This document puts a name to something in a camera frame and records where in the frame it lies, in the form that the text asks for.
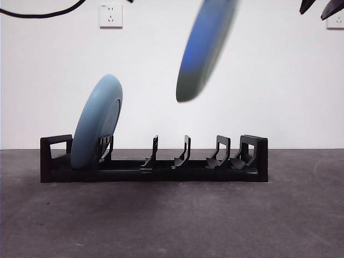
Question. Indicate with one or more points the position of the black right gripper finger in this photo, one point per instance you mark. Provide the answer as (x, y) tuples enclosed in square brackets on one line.
[(309, 5), (332, 9)]

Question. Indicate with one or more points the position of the pale green plate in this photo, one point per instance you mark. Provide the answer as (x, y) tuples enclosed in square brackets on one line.
[(204, 53)]

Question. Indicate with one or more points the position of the light blue plate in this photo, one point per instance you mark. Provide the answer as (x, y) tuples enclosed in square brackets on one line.
[(91, 126)]

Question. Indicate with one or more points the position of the black plastic plate rack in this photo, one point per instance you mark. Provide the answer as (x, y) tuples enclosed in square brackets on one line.
[(161, 172)]

